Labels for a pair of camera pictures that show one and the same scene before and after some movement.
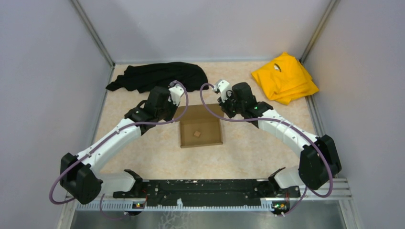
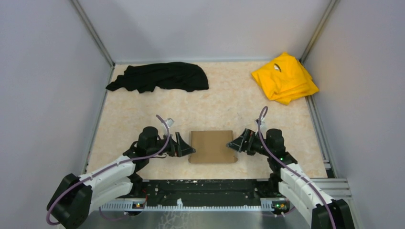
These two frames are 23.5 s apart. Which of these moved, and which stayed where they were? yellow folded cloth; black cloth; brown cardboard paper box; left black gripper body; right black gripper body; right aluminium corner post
Moved: right black gripper body; brown cardboard paper box; left black gripper body
Stayed: right aluminium corner post; black cloth; yellow folded cloth
